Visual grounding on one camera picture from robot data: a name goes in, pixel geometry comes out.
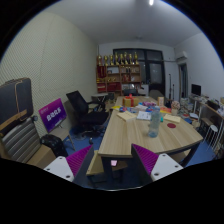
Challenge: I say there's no white round stool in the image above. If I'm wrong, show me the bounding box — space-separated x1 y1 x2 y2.
203 124 219 151

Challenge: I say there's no clear plastic water bottle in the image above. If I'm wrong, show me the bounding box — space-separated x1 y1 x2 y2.
147 105 161 138

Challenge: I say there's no wooden shelf unit with trophies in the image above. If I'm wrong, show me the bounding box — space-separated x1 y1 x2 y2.
95 51 143 94

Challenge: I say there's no dark case with tan strap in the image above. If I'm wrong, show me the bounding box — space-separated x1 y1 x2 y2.
0 77 34 131

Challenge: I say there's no black bag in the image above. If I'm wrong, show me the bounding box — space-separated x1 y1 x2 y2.
40 133 69 158

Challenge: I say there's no black computer monitor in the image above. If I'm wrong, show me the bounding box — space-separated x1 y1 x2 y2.
191 83 202 98

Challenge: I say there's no dark framed glass door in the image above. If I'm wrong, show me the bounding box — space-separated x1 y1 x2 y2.
112 48 167 98

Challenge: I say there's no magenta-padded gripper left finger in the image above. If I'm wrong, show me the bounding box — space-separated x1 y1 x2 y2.
43 144 96 188

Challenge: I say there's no black office chair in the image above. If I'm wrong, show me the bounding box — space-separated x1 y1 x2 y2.
65 90 111 138

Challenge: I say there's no small white table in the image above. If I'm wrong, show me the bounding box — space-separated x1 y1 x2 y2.
91 93 109 103

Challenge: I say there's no purple sign board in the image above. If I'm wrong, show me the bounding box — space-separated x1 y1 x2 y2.
38 97 68 134

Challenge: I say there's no cluttered wooden side desk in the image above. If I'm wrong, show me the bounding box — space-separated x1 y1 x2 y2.
188 96 224 134

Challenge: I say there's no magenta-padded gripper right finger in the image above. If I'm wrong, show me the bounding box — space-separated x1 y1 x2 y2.
130 143 184 186

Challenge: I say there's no white printed paper sheet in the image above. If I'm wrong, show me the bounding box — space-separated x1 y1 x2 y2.
136 110 153 121

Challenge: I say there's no white wall air conditioner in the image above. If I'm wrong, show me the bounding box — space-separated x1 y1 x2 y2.
175 50 189 64

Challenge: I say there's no yellow gift box red ribbon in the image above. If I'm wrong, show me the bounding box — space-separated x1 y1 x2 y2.
122 94 140 108

